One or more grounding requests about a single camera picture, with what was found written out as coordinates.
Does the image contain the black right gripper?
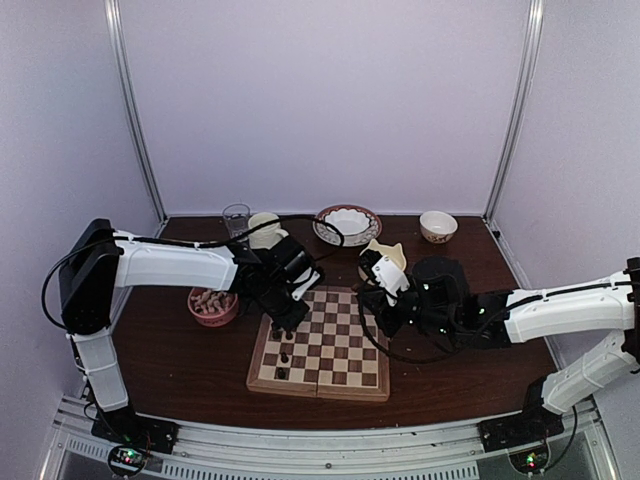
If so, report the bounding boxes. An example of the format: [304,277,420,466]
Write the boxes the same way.
[357,281,457,340]

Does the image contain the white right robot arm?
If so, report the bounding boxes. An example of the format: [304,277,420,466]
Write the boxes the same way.
[357,252,639,442]

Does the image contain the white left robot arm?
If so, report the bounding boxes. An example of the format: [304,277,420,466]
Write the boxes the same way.
[58,219,324,444]

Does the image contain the wooden chess board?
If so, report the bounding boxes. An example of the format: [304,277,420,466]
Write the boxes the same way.
[246,287,390,402]

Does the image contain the cream ribbed mug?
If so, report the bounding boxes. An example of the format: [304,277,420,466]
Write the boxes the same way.
[248,212,289,250]

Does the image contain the pink bowl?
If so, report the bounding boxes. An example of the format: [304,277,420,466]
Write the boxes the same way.
[187,287,239,328]

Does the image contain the clear drinking glass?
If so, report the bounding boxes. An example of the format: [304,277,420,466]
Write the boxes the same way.
[222,203,251,243]

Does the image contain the small white floral bowl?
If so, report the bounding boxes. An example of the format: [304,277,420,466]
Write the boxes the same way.
[419,211,458,244]

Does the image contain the white scalloped bowl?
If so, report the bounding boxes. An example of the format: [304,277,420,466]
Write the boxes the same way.
[324,208,370,236]

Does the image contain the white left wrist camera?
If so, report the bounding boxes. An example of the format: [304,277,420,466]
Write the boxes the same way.
[291,269,321,301]

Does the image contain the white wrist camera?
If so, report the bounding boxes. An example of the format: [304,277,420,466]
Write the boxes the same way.
[291,269,321,301]
[359,250,410,306]

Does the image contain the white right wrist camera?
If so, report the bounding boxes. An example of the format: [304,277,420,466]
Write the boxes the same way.
[359,250,410,306]

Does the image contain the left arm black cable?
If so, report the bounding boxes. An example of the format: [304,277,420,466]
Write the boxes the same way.
[40,214,346,334]

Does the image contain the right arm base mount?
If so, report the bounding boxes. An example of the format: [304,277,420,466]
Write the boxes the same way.
[478,415,564,452]

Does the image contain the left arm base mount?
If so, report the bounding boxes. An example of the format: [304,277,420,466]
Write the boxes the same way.
[91,416,179,454]

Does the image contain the aluminium front rail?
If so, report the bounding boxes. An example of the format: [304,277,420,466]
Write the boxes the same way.
[35,396,622,479]

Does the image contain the left aluminium frame post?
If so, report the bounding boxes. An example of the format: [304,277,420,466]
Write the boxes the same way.
[104,0,168,224]

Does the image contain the aluminium frame post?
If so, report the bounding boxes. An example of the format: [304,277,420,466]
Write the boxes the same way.
[104,0,168,224]
[483,0,545,224]

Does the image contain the right aluminium frame post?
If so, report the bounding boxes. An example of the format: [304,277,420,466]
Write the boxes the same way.
[483,0,545,224]

